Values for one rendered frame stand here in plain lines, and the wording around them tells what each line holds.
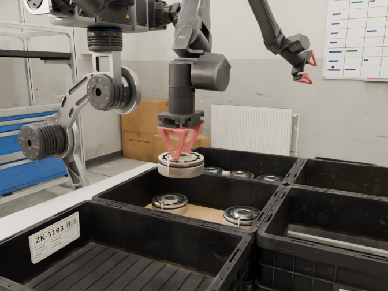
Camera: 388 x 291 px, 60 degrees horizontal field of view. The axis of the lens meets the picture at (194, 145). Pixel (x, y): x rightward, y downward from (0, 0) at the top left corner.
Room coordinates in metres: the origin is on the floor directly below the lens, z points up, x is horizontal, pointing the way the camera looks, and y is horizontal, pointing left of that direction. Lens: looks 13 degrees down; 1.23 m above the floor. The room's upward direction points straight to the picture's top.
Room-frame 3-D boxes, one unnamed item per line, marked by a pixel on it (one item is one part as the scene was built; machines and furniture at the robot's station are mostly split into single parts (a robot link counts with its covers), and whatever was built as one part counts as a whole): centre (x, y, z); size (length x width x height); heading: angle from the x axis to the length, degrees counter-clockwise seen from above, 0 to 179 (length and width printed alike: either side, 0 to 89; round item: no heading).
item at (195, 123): (0.73, 0.02, 1.08); 0.07 x 0.07 x 0.09; 63
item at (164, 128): (0.71, 0.03, 1.08); 0.07 x 0.07 x 0.09; 63
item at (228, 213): (0.80, -0.13, 0.86); 0.10 x 0.10 x 0.01
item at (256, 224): (0.78, 0.00, 0.92); 0.40 x 0.30 x 0.02; 64
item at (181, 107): (0.72, 0.03, 1.15); 0.10 x 0.07 x 0.07; 153
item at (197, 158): (0.72, 0.03, 1.03); 0.10 x 0.10 x 0.01
